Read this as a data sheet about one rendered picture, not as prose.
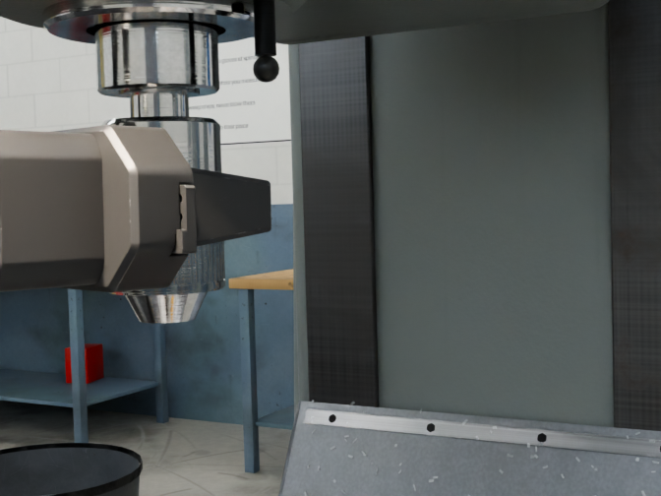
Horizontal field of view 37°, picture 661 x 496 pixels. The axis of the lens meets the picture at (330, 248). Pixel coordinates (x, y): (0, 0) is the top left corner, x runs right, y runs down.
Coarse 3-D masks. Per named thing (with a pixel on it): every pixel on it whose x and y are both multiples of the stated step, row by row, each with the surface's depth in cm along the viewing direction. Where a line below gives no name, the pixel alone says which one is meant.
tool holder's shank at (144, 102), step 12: (120, 96) 40; (132, 96) 39; (144, 96) 38; (156, 96) 38; (168, 96) 38; (180, 96) 39; (192, 96) 40; (132, 108) 39; (144, 108) 38; (156, 108) 38; (168, 108) 38; (180, 108) 39
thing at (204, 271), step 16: (176, 144) 37; (192, 144) 38; (208, 144) 38; (192, 160) 38; (208, 160) 38; (192, 256) 38; (208, 256) 38; (192, 272) 38; (208, 272) 38; (224, 272) 40; (160, 288) 37; (176, 288) 38; (192, 288) 38; (208, 288) 38
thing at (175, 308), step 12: (132, 300) 39; (144, 300) 38; (156, 300) 38; (168, 300) 38; (180, 300) 38; (192, 300) 39; (144, 312) 39; (156, 312) 39; (168, 312) 39; (180, 312) 39; (192, 312) 39
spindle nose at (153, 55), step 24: (120, 24) 37; (144, 24) 37; (168, 24) 37; (192, 24) 38; (96, 48) 38; (120, 48) 37; (144, 48) 37; (168, 48) 37; (192, 48) 38; (216, 48) 39; (96, 72) 38; (120, 72) 37; (144, 72) 37; (168, 72) 37; (192, 72) 38; (216, 72) 39
